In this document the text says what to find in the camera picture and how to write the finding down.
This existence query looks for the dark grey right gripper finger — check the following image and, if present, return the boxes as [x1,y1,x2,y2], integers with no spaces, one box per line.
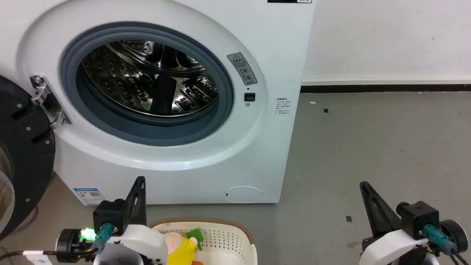
[360,181,402,237]

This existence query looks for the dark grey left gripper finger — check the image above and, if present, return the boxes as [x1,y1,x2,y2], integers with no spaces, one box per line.
[124,176,147,227]

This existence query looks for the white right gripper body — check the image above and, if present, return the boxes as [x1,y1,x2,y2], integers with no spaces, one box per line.
[362,228,430,265]

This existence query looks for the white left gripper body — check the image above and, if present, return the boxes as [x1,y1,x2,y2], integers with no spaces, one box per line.
[95,224,169,265]

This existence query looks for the yellow plush toy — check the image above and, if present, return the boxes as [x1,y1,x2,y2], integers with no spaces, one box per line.
[164,228,205,265]

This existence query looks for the black washing machine door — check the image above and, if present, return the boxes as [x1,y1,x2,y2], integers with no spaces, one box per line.
[0,75,56,240]

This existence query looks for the stainless steel washing machine drum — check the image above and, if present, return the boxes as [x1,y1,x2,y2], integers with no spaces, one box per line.
[81,40,220,118]

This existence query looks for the blue energy label sticker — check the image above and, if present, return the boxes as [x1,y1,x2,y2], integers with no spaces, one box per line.
[73,188,106,206]

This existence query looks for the white front-load washing machine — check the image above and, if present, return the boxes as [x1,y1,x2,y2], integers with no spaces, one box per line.
[0,0,316,206]

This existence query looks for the cream perforated laundry basket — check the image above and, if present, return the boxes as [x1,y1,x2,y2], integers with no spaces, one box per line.
[149,218,258,265]

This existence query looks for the round filter cover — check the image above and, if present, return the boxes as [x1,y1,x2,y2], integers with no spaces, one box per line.
[224,186,263,203]

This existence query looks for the grey rubber door gasket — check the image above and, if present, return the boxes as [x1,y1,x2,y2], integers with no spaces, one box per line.
[60,22,235,147]

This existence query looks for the chrome door hinge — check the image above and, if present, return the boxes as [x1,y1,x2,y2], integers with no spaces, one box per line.
[30,75,71,129]

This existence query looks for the small printed text label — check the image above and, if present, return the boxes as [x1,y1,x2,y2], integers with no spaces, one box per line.
[276,98,292,115]

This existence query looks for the grey warning sticker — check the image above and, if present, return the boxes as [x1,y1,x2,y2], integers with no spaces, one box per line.
[227,52,258,86]

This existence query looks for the left arm cable, teal plug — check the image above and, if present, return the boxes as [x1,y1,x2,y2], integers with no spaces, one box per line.
[0,223,114,261]

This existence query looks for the arm cable, teal plug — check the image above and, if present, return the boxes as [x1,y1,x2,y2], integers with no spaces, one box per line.
[0,223,114,261]
[423,225,471,265]

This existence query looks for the right arm cable, teal plug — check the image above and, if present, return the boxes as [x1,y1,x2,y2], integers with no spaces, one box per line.
[423,225,471,265]

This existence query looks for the black wall baseboard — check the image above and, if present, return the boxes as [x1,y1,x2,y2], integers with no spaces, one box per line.
[300,84,471,93]

